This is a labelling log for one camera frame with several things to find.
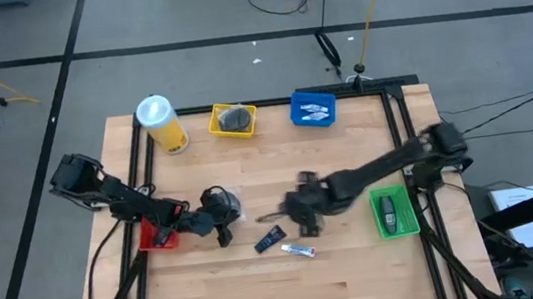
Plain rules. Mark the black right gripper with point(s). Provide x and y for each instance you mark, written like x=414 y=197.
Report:
x=315 y=199

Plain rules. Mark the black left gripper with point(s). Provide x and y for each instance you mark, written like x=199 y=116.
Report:
x=204 y=219

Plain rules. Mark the small white toothpaste tube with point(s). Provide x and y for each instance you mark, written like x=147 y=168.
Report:
x=314 y=108
x=315 y=117

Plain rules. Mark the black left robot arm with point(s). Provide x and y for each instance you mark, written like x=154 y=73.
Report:
x=126 y=198

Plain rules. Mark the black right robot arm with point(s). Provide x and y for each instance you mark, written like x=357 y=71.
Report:
x=379 y=167

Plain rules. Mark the white toothpaste tube red cap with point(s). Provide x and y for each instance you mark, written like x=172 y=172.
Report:
x=298 y=250

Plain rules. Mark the red plastic basket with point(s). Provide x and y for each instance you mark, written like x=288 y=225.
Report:
x=148 y=239

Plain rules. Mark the blue plastic basket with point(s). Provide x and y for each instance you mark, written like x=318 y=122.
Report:
x=314 y=124

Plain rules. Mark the yellow plastic basket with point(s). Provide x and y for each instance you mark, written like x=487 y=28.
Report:
x=215 y=127

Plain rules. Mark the green plastic basket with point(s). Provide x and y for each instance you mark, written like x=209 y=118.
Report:
x=405 y=214

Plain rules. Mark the yellow canister with white lid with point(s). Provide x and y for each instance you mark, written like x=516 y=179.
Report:
x=163 y=126

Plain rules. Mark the white paper box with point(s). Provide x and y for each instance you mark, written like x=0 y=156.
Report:
x=525 y=215

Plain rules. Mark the black aluminium table frame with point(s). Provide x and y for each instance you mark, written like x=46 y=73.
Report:
x=391 y=120

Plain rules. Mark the black camera stand foot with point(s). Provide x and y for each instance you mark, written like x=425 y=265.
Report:
x=359 y=68

